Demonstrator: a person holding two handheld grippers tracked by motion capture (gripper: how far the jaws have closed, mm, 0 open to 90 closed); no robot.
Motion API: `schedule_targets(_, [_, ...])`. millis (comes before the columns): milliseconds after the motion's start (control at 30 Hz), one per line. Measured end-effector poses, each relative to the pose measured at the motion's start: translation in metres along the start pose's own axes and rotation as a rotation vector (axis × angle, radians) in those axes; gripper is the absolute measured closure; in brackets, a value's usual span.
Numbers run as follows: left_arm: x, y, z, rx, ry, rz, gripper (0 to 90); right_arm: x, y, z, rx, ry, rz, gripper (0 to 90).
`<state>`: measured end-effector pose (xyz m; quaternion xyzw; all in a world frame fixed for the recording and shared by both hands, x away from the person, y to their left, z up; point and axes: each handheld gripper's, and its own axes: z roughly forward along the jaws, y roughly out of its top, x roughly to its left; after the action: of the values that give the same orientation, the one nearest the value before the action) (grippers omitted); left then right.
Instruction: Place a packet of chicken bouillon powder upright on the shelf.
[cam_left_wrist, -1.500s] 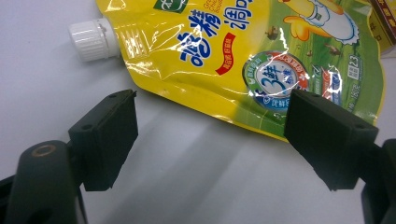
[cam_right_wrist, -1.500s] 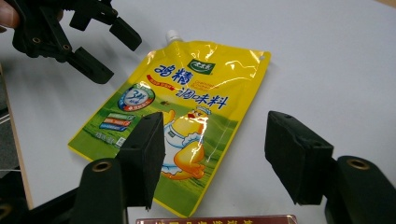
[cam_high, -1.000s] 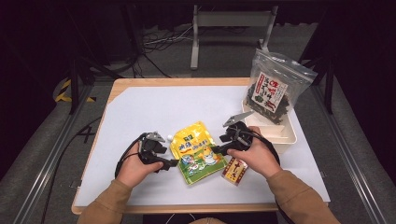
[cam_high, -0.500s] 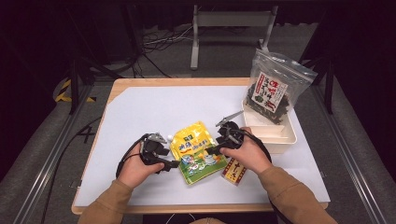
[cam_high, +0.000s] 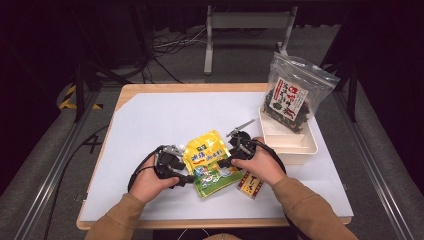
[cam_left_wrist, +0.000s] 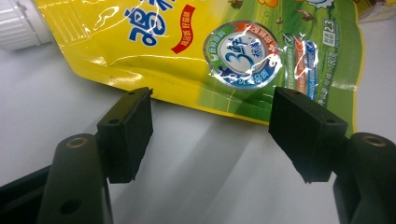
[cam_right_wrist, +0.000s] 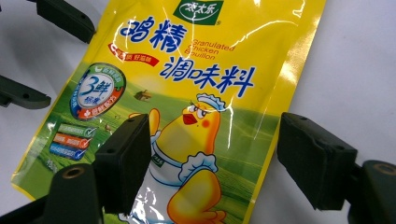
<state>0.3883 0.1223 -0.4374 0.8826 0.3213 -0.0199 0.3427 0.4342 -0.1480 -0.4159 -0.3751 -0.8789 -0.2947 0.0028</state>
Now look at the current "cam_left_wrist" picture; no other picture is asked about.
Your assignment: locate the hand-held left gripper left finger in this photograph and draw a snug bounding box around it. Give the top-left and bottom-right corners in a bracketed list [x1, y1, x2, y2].
[96, 87, 154, 185]

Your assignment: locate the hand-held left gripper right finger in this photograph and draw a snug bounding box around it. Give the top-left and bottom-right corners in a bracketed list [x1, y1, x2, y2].
[268, 87, 349, 184]

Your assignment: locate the yellow green spout pouch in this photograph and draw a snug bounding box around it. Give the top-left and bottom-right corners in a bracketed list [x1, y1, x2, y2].
[0, 0, 363, 138]

